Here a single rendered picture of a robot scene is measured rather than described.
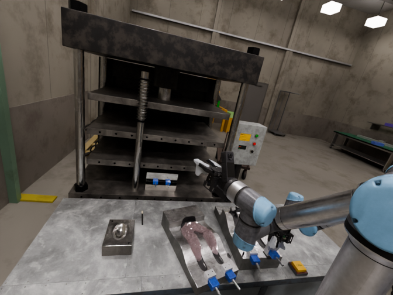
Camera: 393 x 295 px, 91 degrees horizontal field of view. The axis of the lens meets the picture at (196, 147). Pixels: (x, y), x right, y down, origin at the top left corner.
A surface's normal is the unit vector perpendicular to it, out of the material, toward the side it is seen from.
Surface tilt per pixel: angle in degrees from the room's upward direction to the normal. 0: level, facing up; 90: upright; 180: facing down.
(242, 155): 90
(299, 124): 90
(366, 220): 82
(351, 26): 90
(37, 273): 0
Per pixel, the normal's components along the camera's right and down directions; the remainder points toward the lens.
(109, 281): 0.18, -0.93
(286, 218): -0.84, -0.03
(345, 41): 0.14, 0.36
